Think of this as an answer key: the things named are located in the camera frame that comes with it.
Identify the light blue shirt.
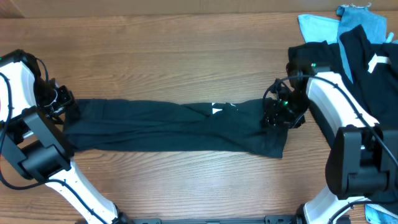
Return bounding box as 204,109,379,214
298,14,340,44

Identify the dark green t-shirt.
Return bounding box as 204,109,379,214
63,99,288,158

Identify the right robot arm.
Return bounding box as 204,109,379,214
262,60,397,223

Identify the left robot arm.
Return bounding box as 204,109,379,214
1,49,132,224

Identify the blue denim garment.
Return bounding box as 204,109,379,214
336,3,394,83

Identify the black t-shirt pile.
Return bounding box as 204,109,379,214
287,24,398,212

